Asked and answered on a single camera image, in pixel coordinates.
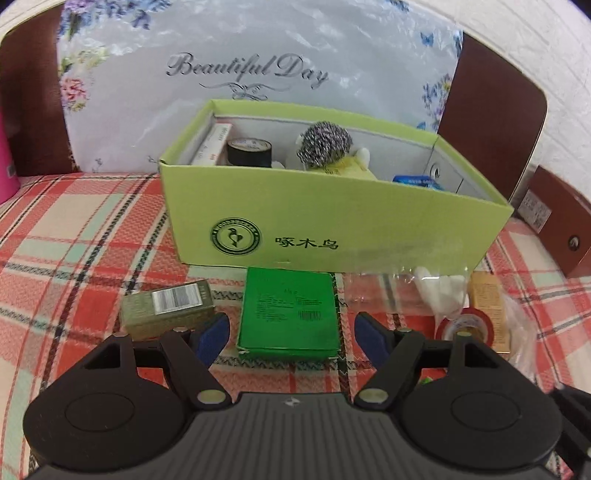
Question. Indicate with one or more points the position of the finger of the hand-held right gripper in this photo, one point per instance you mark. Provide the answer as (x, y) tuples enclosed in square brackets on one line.
[(575, 410)]

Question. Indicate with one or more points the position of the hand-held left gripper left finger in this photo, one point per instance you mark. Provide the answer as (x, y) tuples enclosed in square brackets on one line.
[(214, 334)]

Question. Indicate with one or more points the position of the black tape roll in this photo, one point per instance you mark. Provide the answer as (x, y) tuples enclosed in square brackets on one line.
[(247, 154)]

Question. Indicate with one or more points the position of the pink thermos bottle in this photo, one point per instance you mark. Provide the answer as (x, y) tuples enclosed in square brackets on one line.
[(5, 170)]

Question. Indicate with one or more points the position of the blue gum bottle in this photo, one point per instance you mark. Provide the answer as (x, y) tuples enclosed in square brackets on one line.
[(415, 180)]

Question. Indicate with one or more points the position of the clear plastic bag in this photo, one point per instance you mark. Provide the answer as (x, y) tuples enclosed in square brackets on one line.
[(369, 290)]

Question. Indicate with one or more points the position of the red tape roll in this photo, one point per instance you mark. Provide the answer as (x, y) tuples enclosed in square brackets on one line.
[(485, 323)]

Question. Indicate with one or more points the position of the brown wooden headboard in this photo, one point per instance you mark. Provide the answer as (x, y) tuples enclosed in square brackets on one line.
[(489, 101)]

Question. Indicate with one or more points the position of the white box with orange print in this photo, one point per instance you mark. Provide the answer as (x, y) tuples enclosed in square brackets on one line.
[(214, 143)]

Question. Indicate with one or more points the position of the light green cardboard box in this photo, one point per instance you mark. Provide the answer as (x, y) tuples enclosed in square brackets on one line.
[(369, 221)]

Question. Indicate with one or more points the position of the steel wool scrubber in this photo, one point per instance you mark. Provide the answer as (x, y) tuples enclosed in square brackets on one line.
[(323, 143)]

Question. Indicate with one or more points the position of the gold small box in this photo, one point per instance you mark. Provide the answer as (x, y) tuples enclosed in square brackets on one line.
[(485, 290)]

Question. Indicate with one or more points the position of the brown cardboard box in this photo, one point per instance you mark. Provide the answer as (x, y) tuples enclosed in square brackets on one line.
[(558, 207)]

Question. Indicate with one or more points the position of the floral printed plastic bag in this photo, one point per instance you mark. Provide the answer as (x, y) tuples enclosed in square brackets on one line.
[(138, 115)]

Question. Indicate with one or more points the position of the plaid blanket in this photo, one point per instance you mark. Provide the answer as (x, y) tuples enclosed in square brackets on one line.
[(83, 258)]

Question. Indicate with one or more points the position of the olive box with barcode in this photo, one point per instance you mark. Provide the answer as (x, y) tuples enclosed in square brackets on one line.
[(157, 318)]

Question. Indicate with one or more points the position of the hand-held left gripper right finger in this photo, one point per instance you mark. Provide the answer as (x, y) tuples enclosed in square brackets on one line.
[(374, 337)]

